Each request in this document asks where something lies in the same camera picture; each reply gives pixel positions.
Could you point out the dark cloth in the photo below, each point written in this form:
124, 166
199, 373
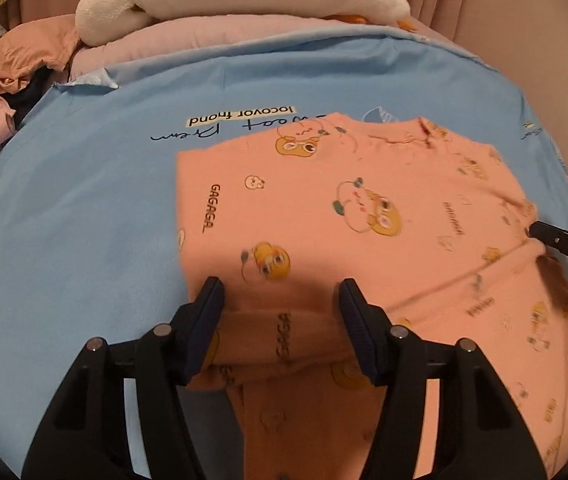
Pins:
34, 94

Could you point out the tan crumpled cloth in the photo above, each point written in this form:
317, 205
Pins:
19, 55

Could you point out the blue printed bedsheet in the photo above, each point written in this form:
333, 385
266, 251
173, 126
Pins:
89, 210

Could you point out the pink pillow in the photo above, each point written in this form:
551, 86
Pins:
189, 42

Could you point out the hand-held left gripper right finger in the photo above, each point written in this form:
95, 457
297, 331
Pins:
356, 320

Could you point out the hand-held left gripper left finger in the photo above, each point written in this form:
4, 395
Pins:
210, 310

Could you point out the peach cartoon print pajama top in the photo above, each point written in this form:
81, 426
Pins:
363, 250

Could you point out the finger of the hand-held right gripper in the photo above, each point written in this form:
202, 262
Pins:
546, 232

